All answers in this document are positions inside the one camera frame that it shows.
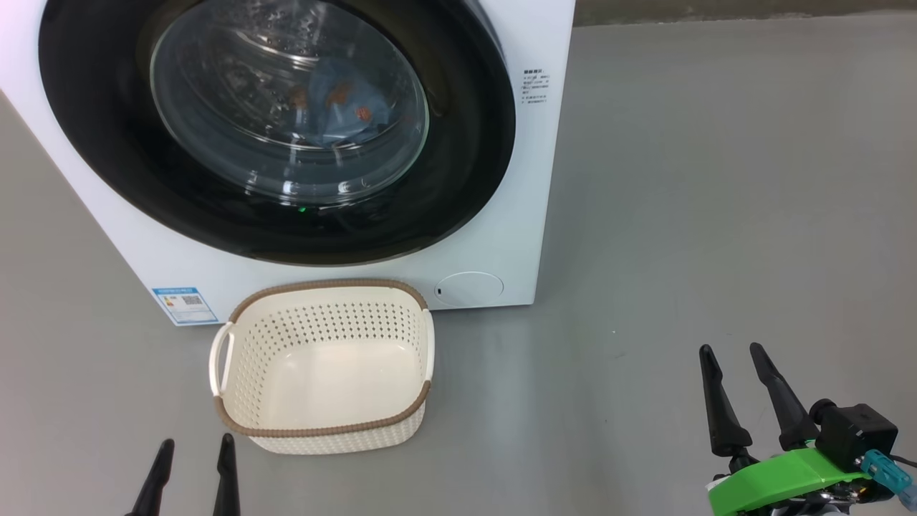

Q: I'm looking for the round white filter cover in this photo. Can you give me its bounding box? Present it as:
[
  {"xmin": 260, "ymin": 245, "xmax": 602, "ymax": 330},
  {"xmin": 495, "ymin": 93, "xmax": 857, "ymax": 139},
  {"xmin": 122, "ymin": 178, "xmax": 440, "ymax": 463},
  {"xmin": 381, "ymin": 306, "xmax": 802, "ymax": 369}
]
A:
[{"xmin": 436, "ymin": 271, "xmax": 504, "ymax": 309}]

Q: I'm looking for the teal right camera connector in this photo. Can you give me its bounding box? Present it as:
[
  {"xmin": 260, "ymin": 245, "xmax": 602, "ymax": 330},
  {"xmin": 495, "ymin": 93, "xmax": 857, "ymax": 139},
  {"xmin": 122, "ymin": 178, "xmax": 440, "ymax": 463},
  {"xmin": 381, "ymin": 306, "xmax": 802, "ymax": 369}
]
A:
[{"xmin": 860, "ymin": 450, "xmax": 914, "ymax": 502}]

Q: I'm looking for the white front-load washing machine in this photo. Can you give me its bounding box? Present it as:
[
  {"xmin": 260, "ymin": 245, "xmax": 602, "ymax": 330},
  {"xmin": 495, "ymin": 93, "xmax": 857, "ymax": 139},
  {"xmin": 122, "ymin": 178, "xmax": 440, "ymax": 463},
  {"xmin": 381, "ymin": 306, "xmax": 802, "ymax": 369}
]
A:
[{"xmin": 0, "ymin": 0, "xmax": 576, "ymax": 327}]

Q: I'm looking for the cream perforated laundry basket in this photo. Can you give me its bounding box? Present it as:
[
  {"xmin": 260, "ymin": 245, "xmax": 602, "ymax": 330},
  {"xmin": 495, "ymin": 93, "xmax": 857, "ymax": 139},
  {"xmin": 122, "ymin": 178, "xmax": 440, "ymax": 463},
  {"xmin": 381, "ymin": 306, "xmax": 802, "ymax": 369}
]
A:
[{"xmin": 209, "ymin": 279, "xmax": 436, "ymax": 456}]

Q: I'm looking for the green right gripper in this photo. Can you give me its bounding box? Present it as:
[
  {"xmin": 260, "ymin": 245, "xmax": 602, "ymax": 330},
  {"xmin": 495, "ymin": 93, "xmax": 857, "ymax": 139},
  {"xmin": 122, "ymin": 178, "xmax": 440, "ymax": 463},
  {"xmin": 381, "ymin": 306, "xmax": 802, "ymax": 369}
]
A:
[{"xmin": 698, "ymin": 343, "xmax": 871, "ymax": 516}]

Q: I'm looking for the black round glass washer door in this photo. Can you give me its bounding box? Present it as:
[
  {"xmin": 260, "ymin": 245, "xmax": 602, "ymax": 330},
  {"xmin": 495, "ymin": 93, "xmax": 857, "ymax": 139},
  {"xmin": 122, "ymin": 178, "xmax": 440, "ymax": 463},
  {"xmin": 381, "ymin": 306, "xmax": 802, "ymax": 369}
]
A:
[{"xmin": 38, "ymin": 0, "xmax": 517, "ymax": 267}]

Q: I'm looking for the stainless steel washing machine drum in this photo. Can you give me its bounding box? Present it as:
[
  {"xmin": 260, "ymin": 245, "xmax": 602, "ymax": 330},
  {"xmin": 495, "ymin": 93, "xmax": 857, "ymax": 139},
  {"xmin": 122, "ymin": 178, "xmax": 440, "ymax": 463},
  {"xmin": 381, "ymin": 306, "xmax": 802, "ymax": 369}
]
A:
[{"xmin": 154, "ymin": 0, "xmax": 427, "ymax": 201}]

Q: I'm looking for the blue energy label sticker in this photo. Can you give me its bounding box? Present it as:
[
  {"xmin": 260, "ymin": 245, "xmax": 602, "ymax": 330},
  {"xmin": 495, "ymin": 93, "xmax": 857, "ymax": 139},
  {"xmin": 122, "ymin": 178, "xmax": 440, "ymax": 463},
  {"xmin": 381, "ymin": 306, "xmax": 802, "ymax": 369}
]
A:
[{"xmin": 151, "ymin": 287, "xmax": 219, "ymax": 325}]

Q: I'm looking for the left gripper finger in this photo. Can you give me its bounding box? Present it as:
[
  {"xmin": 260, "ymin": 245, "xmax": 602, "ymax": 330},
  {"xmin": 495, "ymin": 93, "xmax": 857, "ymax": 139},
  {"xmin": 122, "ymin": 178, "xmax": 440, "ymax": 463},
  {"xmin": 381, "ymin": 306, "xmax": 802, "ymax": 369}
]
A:
[
  {"xmin": 125, "ymin": 439, "xmax": 175, "ymax": 516},
  {"xmin": 213, "ymin": 433, "xmax": 241, "ymax": 516}
]

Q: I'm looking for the blue orange-print garment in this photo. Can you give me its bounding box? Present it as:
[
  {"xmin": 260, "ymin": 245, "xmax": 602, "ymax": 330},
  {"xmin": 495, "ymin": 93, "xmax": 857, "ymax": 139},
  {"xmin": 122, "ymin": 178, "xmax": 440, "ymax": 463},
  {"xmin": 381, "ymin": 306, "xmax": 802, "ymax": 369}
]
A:
[{"xmin": 287, "ymin": 57, "xmax": 402, "ymax": 144}]

